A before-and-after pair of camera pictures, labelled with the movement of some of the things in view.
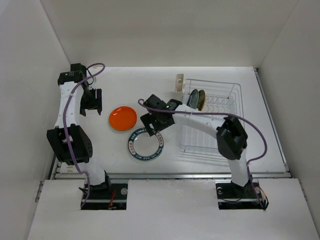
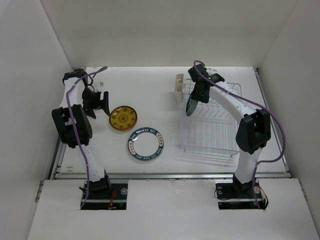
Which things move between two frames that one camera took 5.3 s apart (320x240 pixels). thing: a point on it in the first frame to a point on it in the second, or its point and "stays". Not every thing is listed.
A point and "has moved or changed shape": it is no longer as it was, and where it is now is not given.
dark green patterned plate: x=193 y=99 stays
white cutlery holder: x=179 y=86 stays
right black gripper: x=148 y=118 to x=195 y=96
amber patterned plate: x=201 y=99 has moved or changed shape
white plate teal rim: x=143 y=147 stays
